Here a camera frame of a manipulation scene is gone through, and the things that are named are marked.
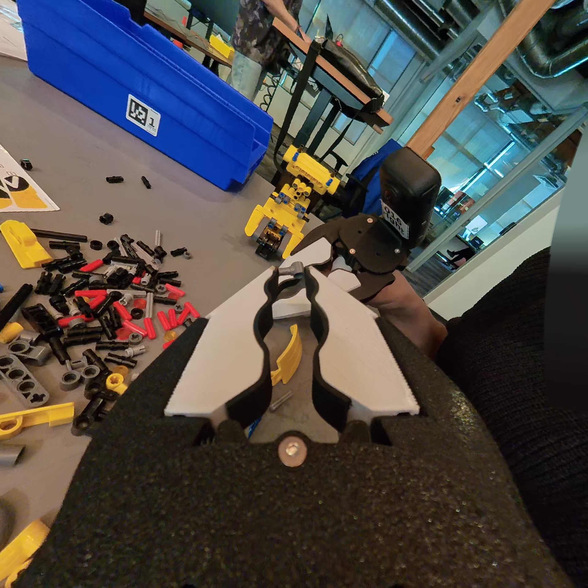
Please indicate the wooden beam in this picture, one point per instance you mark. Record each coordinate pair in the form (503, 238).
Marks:
(477, 78)

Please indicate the wood-edged desk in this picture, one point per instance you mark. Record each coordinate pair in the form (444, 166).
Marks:
(330, 69)

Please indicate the yellow toy beam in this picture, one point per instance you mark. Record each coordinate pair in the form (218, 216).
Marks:
(20, 551)

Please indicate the grey toy connector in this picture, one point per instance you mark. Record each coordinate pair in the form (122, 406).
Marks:
(290, 269)

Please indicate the yellow curved toy panel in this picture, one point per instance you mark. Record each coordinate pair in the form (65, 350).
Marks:
(289, 353)

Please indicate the instruction sheet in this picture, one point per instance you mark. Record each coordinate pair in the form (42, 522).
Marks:
(23, 193)

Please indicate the pile of toy building pieces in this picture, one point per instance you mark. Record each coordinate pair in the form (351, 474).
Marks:
(92, 312)

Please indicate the grey toy axle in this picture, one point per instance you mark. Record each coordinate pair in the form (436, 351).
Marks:
(281, 400)

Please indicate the blue plastic bin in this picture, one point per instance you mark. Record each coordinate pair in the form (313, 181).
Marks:
(115, 64)

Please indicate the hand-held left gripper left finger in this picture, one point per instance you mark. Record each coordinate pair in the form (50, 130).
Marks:
(216, 363)

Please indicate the black bag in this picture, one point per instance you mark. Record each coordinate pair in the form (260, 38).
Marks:
(349, 69)

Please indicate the small yellow box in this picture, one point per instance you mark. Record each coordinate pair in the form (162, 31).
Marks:
(221, 46)

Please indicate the metal ceiling ducts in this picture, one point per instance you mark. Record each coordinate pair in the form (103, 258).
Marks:
(551, 41)

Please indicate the person's right hand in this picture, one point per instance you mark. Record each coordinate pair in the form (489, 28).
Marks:
(409, 312)

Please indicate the yellow toy vehicle assembly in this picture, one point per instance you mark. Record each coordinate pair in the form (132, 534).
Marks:
(294, 206)

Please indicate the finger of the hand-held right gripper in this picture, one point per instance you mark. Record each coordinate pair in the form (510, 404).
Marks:
(294, 307)
(319, 256)

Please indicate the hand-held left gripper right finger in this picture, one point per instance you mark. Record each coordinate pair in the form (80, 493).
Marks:
(367, 363)

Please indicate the blue jacket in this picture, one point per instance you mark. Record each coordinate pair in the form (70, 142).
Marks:
(367, 179)

